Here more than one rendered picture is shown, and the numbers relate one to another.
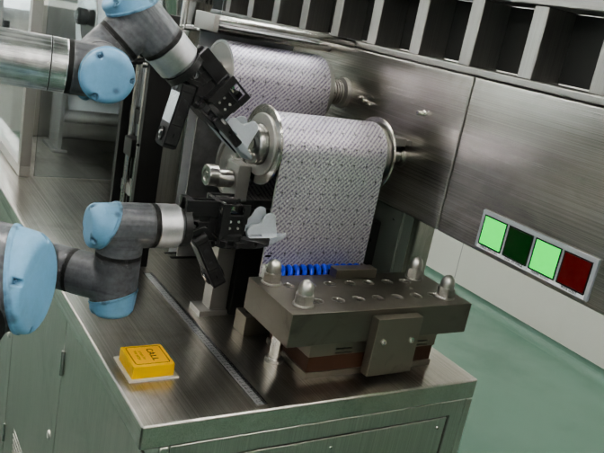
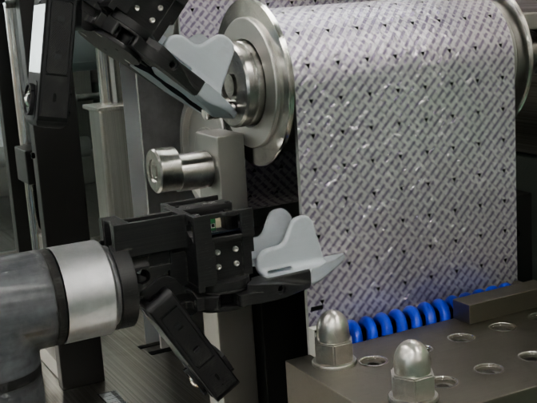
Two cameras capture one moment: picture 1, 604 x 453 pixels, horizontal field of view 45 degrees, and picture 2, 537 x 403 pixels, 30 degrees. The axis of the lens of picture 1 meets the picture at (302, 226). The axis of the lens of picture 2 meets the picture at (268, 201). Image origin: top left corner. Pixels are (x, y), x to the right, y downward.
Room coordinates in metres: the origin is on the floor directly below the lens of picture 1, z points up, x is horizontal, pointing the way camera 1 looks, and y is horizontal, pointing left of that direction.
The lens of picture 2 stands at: (0.44, -0.02, 1.33)
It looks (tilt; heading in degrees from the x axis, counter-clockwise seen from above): 12 degrees down; 7
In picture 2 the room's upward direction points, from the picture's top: 4 degrees counter-clockwise
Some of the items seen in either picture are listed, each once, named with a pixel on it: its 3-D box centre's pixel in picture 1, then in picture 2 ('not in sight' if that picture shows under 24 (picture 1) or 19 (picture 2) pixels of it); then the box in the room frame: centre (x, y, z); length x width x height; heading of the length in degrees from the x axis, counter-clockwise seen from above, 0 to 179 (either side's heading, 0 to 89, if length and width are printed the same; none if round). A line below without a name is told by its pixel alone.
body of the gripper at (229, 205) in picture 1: (211, 222); (178, 262); (1.21, 0.16, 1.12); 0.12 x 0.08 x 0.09; 124
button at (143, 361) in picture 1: (146, 361); not in sight; (1.06, 0.20, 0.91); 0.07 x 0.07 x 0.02; 34
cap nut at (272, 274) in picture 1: (273, 270); (332, 336); (1.21, 0.03, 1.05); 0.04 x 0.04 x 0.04
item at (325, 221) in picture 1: (322, 226); (414, 222); (1.34, -0.04, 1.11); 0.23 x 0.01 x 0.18; 124
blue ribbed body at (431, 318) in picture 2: (317, 272); (430, 320); (1.32, -0.05, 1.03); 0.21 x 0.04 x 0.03; 124
